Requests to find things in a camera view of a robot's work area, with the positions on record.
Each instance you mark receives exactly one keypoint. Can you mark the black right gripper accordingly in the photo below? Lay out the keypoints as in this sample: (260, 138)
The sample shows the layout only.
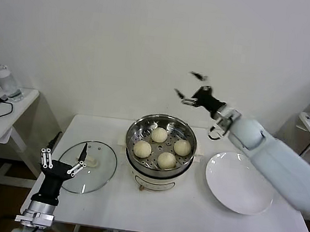
(206, 98)

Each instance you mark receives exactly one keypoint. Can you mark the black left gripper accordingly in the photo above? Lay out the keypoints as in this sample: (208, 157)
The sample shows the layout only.
(53, 174)

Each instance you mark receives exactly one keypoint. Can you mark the round glass lid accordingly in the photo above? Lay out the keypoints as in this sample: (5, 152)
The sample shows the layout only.
(103, 157)

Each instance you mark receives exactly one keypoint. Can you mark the white steamed baozi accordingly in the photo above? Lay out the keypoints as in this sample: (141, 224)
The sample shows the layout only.
(142, 149)
(182, 147)
(166, 160)
(159, 135)

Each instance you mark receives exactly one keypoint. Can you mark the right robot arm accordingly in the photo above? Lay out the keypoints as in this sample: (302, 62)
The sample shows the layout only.
(278, 156)

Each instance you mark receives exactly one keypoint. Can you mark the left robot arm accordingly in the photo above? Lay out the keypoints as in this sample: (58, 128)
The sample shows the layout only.
(39, 212)

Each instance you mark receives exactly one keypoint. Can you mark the perforated steel steamer basket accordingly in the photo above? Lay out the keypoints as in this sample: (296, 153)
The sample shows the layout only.
(154, 146)

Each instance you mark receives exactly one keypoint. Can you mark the white side table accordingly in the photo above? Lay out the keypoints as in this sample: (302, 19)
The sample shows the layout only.
(19, 113)
(309, 124)

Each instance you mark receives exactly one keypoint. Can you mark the white electric cooker pot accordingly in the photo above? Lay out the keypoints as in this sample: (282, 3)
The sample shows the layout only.
(153, 183)

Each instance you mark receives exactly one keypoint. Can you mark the clear water bottle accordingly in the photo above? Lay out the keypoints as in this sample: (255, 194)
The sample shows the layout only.
(6, 82)

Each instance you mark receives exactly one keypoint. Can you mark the white round plate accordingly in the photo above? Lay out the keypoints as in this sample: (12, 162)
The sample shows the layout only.
(234, 179)

